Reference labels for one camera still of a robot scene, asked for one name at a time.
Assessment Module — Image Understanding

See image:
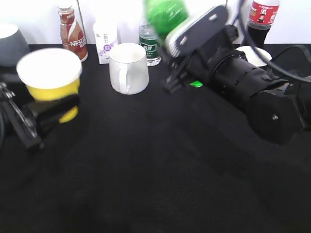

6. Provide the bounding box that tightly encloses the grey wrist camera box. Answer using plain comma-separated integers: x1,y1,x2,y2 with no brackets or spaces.
165,5,228,58

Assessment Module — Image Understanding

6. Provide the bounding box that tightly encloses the cola bottle red label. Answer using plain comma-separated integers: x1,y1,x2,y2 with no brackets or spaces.
246,0,280,49

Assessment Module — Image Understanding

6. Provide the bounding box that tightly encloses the grey mug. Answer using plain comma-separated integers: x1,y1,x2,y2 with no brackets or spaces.
0,23,30,67

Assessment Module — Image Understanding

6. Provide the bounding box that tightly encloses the black table cloth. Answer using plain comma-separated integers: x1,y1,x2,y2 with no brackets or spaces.
0,45,311,233

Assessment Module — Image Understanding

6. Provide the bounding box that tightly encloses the black cable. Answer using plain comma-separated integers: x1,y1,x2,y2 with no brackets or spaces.
239,0,311,84

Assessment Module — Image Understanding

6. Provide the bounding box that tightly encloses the green soda bottle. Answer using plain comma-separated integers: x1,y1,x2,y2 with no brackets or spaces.
143,0,189,41

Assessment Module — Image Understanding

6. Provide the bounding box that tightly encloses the white purple milk carton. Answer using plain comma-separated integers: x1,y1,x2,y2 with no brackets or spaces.
93,20,119,64

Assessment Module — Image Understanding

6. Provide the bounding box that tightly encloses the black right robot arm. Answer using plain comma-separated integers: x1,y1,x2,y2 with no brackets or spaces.
162,26,311,145

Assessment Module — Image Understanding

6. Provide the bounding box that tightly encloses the white paper cup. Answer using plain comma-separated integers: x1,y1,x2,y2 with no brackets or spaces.
236,46,272,67

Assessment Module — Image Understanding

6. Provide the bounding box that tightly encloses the green label water bottle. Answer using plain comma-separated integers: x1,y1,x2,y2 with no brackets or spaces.
138,17,161,66

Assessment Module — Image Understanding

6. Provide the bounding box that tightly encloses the brown Nescafe bottle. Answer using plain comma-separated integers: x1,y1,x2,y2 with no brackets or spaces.
58,1,88,62

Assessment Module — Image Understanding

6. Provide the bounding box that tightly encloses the white ceramic mug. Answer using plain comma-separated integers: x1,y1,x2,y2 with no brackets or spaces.
109,43,149,95

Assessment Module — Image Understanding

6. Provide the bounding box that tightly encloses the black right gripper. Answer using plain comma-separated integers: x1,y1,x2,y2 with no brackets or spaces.
163,26,247,93

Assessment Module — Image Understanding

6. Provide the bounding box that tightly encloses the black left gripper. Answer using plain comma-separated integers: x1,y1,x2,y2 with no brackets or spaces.
0,82,80,150

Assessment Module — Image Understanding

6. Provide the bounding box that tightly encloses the yellow paper cup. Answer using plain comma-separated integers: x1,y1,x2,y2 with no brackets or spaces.
16,48,83,124

